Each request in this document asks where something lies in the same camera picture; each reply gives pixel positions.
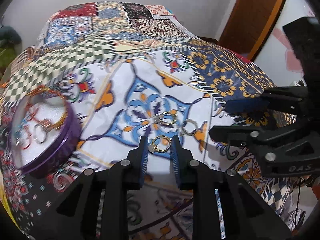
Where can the purple heart-shaped jewelry box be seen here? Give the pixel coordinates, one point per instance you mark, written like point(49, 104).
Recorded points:
point(44, 132)

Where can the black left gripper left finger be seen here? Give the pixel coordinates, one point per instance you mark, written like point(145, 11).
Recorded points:
point(96, 197)

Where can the brown wooden door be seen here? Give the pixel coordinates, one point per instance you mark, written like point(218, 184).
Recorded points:
point(249, 25)

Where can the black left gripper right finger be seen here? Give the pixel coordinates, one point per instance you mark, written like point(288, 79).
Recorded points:
point(224, 197)

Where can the colourful patchwork bedspread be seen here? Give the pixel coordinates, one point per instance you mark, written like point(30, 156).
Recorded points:
point(131, 70)

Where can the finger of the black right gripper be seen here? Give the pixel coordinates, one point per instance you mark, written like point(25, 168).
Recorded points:
point(238, 135)
point(260, 102)

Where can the green patterned bag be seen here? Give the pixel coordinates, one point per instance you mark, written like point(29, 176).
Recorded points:
point(8, 54)

